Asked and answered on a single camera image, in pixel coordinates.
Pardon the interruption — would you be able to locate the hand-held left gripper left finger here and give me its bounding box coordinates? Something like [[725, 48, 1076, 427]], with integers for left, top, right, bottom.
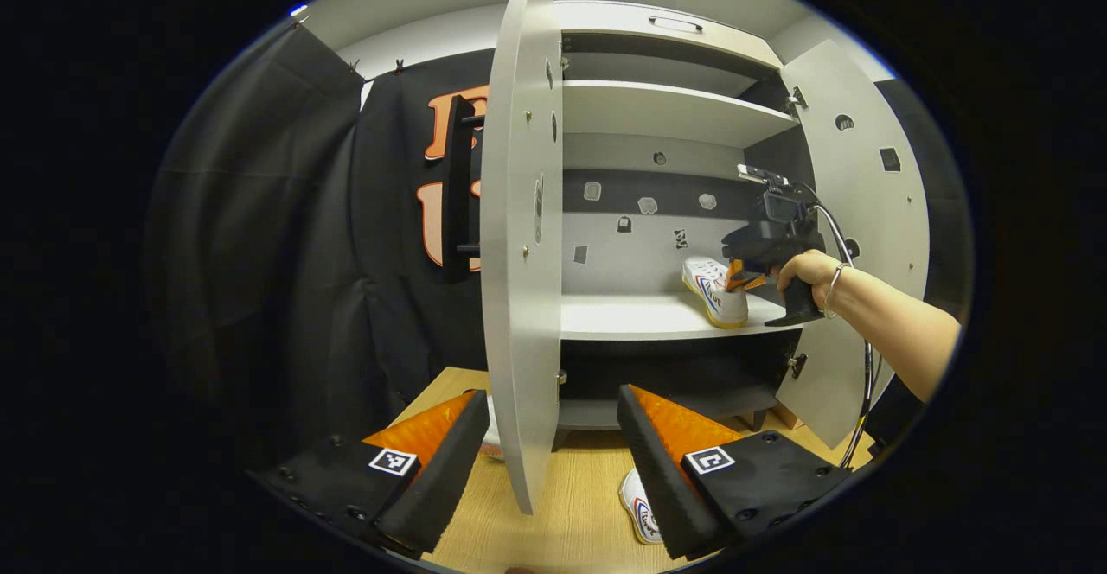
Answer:
[[251, 390, 491, 558]]

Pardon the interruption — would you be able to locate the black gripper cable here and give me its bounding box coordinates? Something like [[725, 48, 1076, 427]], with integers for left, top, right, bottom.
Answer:
[[809, 202, 879, 471]]

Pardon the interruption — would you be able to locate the white cabinet drawer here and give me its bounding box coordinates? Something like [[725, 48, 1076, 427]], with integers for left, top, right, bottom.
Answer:
[[553, 1, 784, 69]]

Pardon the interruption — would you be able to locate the black left door handle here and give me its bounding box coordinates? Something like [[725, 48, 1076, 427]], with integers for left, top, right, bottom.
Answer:
[[441, 94, 485, 283]]

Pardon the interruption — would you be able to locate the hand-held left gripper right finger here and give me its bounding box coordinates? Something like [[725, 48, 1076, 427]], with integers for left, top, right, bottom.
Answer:
[[617, 384, 853, 560]]

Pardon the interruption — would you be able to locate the white shoe cabinet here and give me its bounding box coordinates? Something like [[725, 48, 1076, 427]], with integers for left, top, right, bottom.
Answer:
[[553, 1, 818, 432]]

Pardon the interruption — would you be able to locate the silver bracelet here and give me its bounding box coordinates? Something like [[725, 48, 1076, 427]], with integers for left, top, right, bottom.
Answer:
[[823, 263, 853, 316]]

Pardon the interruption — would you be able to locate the white striped canvas shoe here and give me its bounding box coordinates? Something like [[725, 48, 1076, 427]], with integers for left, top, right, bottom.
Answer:
[[681, 256, 750, 329], [618, 469, 667, 546]]

